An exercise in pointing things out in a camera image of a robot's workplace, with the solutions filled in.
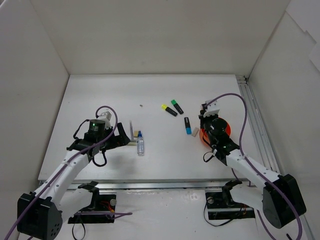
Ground white eraser block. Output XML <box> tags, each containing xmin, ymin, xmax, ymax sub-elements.
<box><xmin>191</xmin><ymin>127</ymin><xmax>199</xmax><ymax>137</ymax></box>

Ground yellow highlighter marker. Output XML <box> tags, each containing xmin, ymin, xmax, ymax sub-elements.
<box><xmin>161</xmin><ymin>104</ymin><xmax>178</xmax><ymax>117</ymax></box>

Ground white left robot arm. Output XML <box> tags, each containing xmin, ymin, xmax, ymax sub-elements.
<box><xmin>16</xmin><ymin>119</ymin><xmax>130</xmax><ymax>240</ymax></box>

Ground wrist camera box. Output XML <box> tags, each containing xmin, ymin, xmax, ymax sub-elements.
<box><xmin>97</xmin><ymin>111</ymin><xmax>112</xmax><ymax>130</ymax></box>
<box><xmin>202</xmin><ymin>99</ymin><xmax>220</xmax><ymax>118</ymax></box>

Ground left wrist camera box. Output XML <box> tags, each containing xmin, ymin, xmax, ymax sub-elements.
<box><xmin>97</xmin><ymin>111</ymin><xmax>112</xmax><ymax>130</ymax></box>

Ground clear mechanical pencil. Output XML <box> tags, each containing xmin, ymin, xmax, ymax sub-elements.
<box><xmin>129</xmin><ymin>120</ymin><xmax>134</xmax><ymax>140</ymax></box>

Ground clear small spray bottle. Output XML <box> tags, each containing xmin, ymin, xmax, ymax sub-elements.
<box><xmin>136</xmin><ymin>130</ymin><xmax>145</xmax><ymax>157</ymax></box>

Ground aluminium right side rail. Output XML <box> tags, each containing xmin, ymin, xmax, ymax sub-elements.
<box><xmin>235</xmin><ymin>75</ymin><xmax>280</xmax><ymax>173</ymax></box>

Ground aluminium front rail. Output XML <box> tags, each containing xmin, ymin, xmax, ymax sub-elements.
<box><xmin>63</xmin><ymin>178</ymin><xmax>253</xmax><ymax>191</ymax></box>

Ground orange round organizer container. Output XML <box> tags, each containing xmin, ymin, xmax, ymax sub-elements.
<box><xmin>198</xmin><ymin>117</ymin><xmax>232</xmax><ymax>145</ymax></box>

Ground beige eraser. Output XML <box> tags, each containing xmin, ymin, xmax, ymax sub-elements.
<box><xmin>133</xmin><ymin>131</ymin><xmax>139</xmax><ymax>138</ymax></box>

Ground aluminium rail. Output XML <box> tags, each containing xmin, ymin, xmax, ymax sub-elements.
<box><xmin>63</xmin><ymin>178</ymin><xmax>253</xmax><ymax>191</ymax></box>
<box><xmin>235</xmin><ymin>75</ymin><xmax>280</xmax><ymax>173</ymax></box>

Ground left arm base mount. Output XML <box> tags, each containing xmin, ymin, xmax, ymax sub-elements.
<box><xmin>67</xmin><ymin>181</ymin><xmax>117</xmax><ymax>224</ymax></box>

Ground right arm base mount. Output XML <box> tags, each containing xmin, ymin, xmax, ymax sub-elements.
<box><xmin>203</xmin><ymin>189</ymin><xmax>256</xmax><ymax>227</ymax></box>

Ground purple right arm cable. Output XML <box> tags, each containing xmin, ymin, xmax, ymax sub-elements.
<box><xmin>204</xmin><ymin>93</ymin><xmax>303</xmax><ymax>240</ymax></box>

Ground green highlighter marker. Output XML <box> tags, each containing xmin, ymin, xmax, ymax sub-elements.
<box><xmin>171</xmin><ymin>99</ymin><xmax>184</xmax><ymax>115</ymax></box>

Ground blue highlighter marker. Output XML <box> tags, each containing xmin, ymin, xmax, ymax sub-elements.
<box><xmin>184</xmin><ymin>117</ymin><xmax>192</xmax><ymax>135</ymax></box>

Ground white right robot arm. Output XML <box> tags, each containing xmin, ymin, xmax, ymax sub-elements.
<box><xmin>198</xmin><ymin>108</ymin><xmax>307</xmax><ymax>229</ymax></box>

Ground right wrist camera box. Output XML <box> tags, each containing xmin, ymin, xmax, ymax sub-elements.
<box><xmin>202</xmin><ymin>99</ymin><xmax>220</xmax><ymax>118</ymax></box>

